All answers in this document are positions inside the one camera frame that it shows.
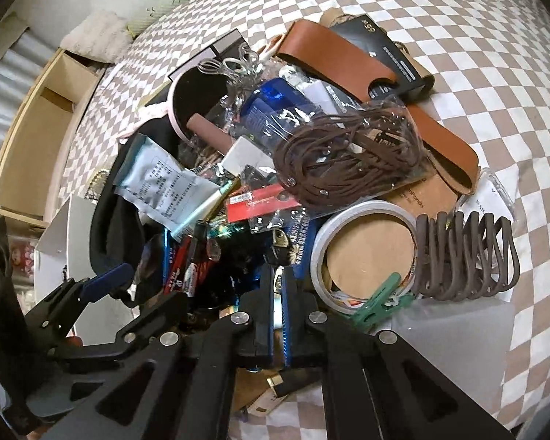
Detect black charger box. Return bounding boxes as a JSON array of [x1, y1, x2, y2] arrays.
[[329, 14, 435, 102]]

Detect white fluffy pillow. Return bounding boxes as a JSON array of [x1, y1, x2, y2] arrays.
[[59, 10, 133, 64]]

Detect round pink rimmed mirror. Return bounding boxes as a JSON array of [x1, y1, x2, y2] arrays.
[[166, 66, 228, 143]]

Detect red doll display box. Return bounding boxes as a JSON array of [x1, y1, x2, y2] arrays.
[[8, 234, 37, 282]]

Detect white tape roll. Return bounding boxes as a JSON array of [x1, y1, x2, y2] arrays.
[[310, 201, 419, 316]]

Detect orange handled scissors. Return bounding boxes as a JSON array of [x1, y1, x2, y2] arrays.
[[256, 35, 284, 62]]

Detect brown leather strap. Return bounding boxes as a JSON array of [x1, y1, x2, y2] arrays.
[[274, 19, 481, 196]]

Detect silver foil sachet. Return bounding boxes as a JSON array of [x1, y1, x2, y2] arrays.
[[113, 133, 219, 239]]

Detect black white gift box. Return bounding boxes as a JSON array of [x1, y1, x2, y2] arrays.
[[168, 29, 260, 81]]

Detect checkered bed sheet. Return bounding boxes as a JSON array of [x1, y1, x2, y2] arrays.
[[58, 0, 550, 428]]

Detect bagged brown cord bundle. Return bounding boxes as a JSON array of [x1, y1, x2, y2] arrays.
[[272, 100, 430, 214]]

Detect round cork coaster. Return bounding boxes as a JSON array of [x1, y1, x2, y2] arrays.
[[382, 174, 459, 219]]

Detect white cardboard shoe box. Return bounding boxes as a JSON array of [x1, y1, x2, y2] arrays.
[[33, 195, 134, 346]]

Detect red Lamborghini lighter box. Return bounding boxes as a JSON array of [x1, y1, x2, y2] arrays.
[[225, 183, 301, 223]]

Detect black fabric headband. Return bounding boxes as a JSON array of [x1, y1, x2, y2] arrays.
[[89, 135, 162, 274]]

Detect wooden bedside shelf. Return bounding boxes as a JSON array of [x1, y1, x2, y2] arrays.
[[0, 49, 105, 230]]

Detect green clothes peg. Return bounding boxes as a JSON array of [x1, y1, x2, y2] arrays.
[[351, 272, 415, 333]]

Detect blue plastic bottle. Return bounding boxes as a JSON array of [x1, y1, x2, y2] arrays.
[[240, 77, 322, 155]]

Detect small white box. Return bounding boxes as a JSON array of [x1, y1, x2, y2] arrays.
[[221, 137, 275, 176]]

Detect brown cylinder stick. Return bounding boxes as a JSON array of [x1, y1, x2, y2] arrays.
[[187, 113, 234, 155]]

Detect brown coiled hair ties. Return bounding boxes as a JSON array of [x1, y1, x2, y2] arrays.
[[412, 210, 522, 303]]

